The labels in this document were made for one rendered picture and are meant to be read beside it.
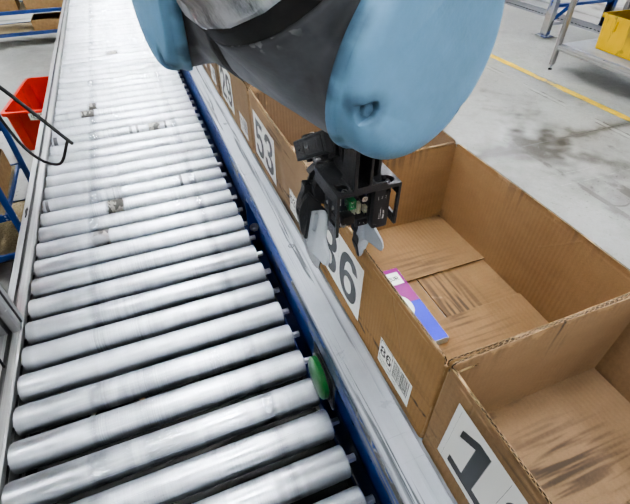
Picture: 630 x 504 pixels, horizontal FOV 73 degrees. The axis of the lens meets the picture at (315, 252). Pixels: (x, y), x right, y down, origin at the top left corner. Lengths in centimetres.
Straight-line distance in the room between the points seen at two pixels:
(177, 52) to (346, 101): 15
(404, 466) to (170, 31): 50
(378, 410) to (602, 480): 27
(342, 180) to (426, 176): 43
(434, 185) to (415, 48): 71
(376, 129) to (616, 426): 59
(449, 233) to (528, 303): 20
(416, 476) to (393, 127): 46
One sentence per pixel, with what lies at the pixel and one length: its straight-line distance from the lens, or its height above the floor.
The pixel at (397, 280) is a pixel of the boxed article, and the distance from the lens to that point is 74.
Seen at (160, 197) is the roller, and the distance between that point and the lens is 127.
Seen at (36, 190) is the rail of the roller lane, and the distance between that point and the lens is 145.
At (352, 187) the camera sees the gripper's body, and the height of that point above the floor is 119.
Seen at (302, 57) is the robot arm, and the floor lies 137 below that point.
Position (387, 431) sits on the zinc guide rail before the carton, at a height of 89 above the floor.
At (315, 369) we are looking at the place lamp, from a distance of 69.
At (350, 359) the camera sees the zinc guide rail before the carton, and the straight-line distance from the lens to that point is 64.
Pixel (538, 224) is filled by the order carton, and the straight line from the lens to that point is 73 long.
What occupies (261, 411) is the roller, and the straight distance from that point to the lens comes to 77.
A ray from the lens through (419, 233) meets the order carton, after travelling 86.
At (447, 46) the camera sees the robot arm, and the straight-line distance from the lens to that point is 19.
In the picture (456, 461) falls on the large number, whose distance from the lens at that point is 53.
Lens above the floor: 142
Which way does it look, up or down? 42 degrees down
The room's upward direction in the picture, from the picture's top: straight up
